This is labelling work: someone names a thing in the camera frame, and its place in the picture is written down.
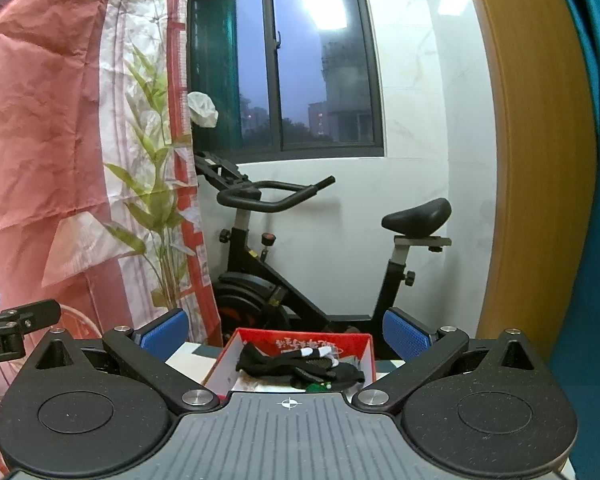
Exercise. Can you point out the black exercise bike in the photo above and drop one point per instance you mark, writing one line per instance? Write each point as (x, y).
(250, 280)

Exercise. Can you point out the black cloth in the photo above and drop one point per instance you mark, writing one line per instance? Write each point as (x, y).
(342, 376)

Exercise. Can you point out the green cloth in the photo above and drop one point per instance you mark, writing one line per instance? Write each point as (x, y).
(316, 386)

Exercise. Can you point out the small crumpled white bag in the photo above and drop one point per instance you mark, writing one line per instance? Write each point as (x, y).
(203, 110)

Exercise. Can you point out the black framed window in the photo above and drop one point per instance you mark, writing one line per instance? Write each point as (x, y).
(325, 60)

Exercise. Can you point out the wooden door frame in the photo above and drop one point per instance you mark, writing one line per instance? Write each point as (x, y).
(540, 160)

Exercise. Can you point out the pink printed backdrop cloth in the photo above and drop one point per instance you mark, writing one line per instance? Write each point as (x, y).
(45, 135)

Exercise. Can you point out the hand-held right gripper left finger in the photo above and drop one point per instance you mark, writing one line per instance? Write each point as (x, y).
(162, 335)

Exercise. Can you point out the red strawberry print cardboard box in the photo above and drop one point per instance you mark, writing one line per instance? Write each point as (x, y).
(367, 355)

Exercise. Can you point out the black and grey socks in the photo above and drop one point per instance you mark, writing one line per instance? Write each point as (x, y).
(270, 362)

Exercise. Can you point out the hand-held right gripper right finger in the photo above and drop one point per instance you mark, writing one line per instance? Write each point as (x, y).
(407, 335)

